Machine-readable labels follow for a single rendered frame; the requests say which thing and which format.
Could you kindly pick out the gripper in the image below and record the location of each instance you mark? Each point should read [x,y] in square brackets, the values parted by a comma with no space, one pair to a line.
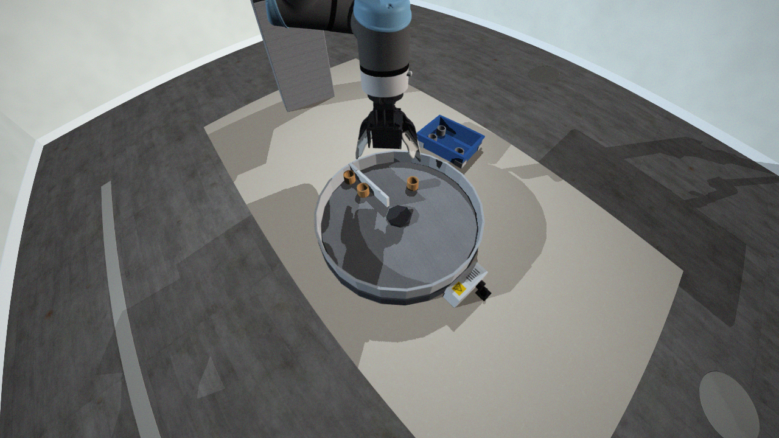
[386,132]

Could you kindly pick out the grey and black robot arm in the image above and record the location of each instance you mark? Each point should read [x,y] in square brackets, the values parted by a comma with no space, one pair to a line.
[381,27]

